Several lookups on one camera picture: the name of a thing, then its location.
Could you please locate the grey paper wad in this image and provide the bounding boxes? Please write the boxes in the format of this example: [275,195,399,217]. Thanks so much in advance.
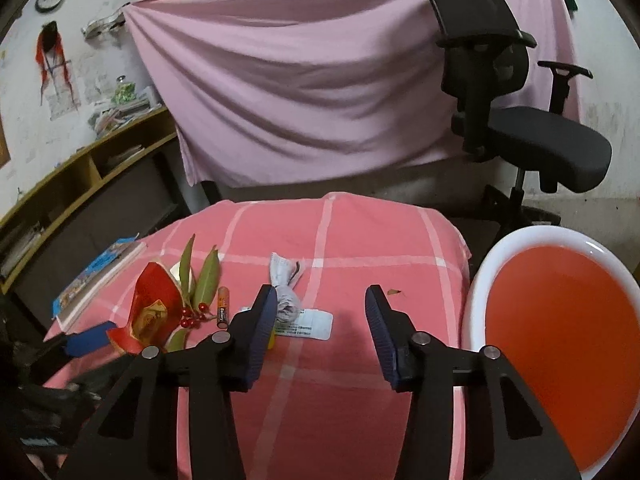
[270,252,303,325]

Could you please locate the red and gold paper packet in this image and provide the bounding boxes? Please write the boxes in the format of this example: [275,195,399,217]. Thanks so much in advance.
[107,261,183,356]

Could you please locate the white printed label packet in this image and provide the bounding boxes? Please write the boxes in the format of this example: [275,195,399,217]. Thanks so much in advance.
[239,306,334,341]

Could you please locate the wooden shelf desk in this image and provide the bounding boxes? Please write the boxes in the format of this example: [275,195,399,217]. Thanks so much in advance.
[0,105,191,311]

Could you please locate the white basin with red liner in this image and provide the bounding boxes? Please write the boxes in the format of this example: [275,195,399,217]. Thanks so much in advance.
[462,225,640,480]

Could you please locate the papers in shelf cubby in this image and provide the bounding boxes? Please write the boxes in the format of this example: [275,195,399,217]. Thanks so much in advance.
[102,145,146,168]

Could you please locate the black office chair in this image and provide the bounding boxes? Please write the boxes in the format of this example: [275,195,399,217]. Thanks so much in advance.
[405,0,613,241]

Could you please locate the glass jar with candies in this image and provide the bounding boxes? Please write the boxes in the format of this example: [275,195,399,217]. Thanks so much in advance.
[114,75,137,103]

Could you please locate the green leaf sprig with berries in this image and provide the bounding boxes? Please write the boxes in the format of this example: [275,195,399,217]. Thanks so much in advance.
[165,234,223,353]

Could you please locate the stack of books and papers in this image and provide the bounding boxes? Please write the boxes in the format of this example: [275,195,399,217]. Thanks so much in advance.
[90,87,163,136]

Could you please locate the pink hanging bed sheet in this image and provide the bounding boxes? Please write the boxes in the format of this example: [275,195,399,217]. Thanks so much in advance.
[122,0,576,188]

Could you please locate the pile of papers on shelf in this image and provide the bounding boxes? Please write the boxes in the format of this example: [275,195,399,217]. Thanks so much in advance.
[0,222,46,278]

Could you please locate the red hanging wall ornament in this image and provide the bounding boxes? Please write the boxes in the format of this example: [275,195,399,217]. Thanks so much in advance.
[36,21,81,106]

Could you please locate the blue children's picture book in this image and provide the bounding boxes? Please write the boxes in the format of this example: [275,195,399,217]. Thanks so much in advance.
[52,234,148,331]

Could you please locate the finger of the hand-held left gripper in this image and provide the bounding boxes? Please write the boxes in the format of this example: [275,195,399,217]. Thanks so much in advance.
[64,321,121,360]

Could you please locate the pink plaid table cloth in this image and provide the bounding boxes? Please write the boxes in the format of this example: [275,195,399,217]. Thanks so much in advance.
[42,192,471,480]

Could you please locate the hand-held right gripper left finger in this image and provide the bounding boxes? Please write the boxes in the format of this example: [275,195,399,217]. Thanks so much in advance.
[56,284,279,480]

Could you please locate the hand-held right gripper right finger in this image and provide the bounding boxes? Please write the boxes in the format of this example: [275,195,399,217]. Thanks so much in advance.
[364,284,583,480]

